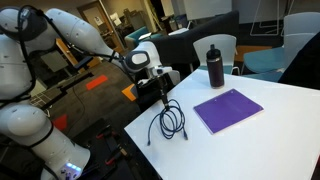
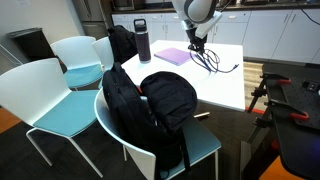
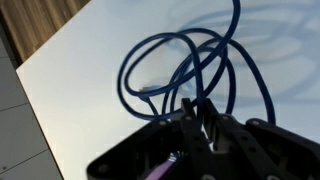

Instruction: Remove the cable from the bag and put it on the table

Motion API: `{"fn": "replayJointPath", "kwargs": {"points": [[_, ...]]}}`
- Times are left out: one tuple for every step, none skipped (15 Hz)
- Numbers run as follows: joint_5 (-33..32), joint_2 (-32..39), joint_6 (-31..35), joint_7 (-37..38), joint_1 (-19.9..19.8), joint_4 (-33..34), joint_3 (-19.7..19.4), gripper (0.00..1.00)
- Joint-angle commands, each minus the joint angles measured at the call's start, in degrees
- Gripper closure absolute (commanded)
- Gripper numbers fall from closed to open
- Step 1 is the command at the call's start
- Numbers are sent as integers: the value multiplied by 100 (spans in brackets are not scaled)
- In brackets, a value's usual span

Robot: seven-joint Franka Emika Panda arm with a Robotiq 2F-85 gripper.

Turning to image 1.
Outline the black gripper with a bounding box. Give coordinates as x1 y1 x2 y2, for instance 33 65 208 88
155 75 171 111

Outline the black sofa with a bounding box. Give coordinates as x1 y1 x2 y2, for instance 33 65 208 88
149 10 240 68

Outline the dark purple water bottle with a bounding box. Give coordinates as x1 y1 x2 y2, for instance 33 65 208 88
205 43 226 90

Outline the purple notebook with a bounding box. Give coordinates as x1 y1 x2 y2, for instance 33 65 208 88
193 88 265 135

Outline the teal armchair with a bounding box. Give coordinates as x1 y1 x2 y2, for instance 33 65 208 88
124 25 164 51

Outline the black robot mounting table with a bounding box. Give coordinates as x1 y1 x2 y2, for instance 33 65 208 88
71 118 161 180

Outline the white whiteboard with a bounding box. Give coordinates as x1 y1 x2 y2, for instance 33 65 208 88
182 0 233 22

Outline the wooden door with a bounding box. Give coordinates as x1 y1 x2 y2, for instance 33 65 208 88
77 0 116 38

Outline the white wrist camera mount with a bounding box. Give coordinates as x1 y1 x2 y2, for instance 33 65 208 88
137 66 175 88

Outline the black clamp red handle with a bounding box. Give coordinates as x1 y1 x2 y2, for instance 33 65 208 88
103 146 129 167
95 126 116 141

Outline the white wire frame stand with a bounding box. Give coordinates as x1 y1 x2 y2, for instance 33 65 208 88
249 0 296 37

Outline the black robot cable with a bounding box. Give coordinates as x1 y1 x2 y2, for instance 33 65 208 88
16 4 136 103

